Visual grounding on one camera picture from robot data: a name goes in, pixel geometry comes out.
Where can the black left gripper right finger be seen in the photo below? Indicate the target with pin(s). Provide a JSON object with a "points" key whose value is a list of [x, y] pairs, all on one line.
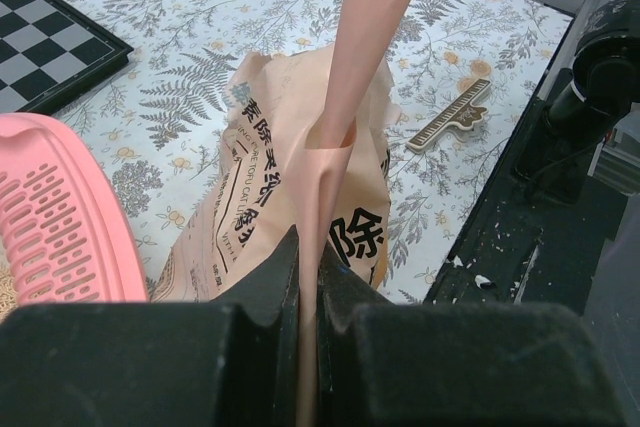
{"points": [[474, 364]]}

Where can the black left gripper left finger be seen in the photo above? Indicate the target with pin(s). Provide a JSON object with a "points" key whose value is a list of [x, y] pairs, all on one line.
{"points": [[228, 362]]}

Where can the peach cat litter bag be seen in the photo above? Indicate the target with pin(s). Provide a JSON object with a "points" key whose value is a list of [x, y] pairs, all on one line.
{"points": [[304, 148]]}

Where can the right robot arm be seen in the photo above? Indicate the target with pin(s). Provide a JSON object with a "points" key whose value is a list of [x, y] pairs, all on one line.
{"points": [[598, 89]]}

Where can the pink litter box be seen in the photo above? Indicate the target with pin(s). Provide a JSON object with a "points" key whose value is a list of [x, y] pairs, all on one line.
{"points": [[65, 234]]}

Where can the tan cat litter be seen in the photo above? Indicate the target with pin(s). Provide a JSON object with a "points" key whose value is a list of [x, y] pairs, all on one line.
{"points": [[8, 296]]}

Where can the wooden piano shaped ornament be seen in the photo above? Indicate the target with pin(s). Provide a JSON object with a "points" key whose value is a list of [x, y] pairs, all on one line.
{"points": [[463, 114]]}

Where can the floral tablecloth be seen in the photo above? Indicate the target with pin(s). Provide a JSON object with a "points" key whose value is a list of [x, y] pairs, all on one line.
{"points": [[155, 127]]}

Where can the black white chessboard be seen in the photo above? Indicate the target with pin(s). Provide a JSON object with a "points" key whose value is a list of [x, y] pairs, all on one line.
{"points": [[51, 54]]}

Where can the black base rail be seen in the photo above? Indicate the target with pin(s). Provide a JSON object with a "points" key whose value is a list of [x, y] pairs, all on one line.
{"points": [[514, 251]]}

